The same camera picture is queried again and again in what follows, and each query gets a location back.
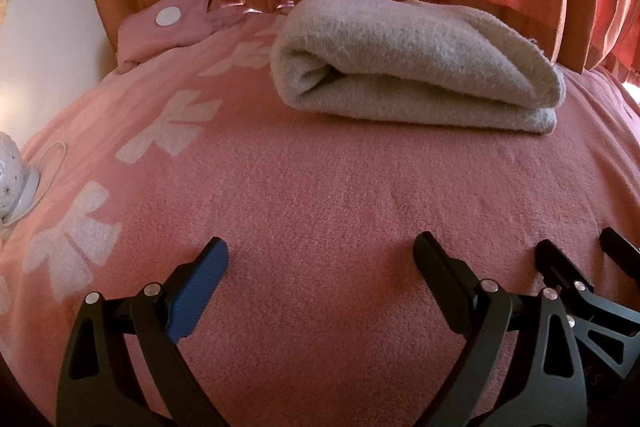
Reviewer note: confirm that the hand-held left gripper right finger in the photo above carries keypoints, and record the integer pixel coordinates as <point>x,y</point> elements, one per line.
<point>444,278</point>

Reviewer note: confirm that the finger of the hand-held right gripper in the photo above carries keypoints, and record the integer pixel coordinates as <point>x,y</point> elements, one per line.
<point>622,244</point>
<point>552,257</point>

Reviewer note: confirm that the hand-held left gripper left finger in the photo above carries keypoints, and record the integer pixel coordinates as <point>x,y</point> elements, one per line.
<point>197,292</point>

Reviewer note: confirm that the white fleece garment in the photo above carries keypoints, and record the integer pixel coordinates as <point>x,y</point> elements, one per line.
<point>400,57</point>

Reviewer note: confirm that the pink bow print blanket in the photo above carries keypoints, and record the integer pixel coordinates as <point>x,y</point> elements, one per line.
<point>320,187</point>

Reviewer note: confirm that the pink plush toy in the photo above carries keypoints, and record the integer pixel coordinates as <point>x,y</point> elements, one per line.
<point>165,32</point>

